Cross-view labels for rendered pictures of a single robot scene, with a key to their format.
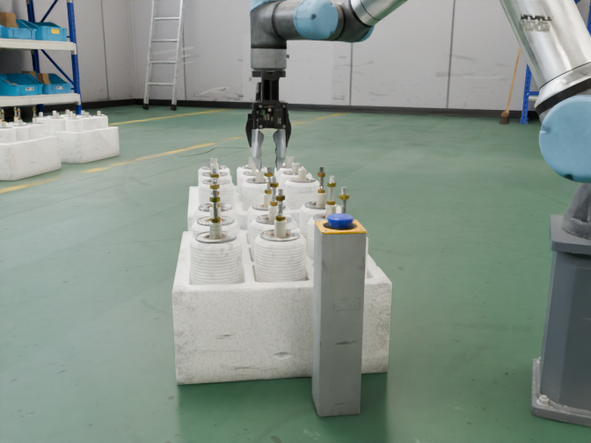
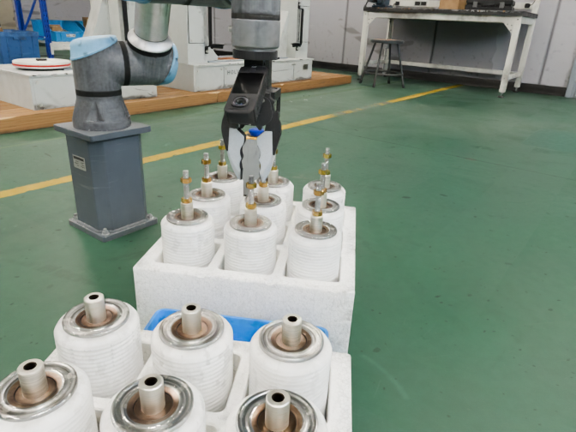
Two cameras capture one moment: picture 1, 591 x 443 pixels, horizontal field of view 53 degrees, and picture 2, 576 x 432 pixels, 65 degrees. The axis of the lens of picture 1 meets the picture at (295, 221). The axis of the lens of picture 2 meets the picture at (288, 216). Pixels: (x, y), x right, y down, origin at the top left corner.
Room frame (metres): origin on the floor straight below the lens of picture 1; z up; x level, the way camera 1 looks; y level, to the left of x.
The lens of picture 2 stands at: (2.00, 0.31, 0.59)
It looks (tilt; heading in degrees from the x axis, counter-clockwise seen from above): 23 degrees down; 195
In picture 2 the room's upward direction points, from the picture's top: 3 degrees clockwise
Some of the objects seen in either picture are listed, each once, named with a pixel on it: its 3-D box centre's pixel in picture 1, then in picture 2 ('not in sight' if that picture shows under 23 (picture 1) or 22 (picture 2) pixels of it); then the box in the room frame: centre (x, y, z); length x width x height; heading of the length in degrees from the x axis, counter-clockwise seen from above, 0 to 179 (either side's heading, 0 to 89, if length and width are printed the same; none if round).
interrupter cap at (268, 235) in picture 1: (280, 236); (273, 182); (1.06, 0.03, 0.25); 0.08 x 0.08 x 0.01
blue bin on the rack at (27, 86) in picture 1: (10, 84); not in sight; (6.16, 2.87, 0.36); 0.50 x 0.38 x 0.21; 68
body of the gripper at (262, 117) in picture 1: (269, 100); (255, 88); (1.28, 0.06, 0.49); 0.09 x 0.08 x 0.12; 7
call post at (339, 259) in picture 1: (337, 319); (255, 192); (0.90, -0.07, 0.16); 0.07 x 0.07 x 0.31; 8
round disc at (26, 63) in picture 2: not in sight; (42, 63); (-0.29, -1.81, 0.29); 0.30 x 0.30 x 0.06
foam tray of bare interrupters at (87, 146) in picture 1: (73, 142); not in sight; (3.67, 1.37, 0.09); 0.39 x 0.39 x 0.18; 72
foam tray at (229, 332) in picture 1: (273, 294); (261, 269); (1.18, 0.04, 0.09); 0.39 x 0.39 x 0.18; 8
